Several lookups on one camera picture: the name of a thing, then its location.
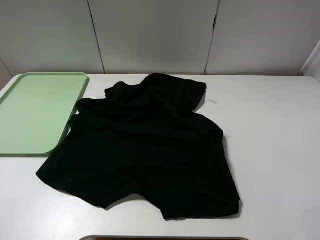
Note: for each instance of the clear tape strip far right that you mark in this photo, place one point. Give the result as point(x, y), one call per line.
point(212, 101)

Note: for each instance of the light green plastic tray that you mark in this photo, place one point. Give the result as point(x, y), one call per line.
point(35, 110)

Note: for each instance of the black short sleeve shirt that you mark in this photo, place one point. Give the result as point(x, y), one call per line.
point(147, 140)

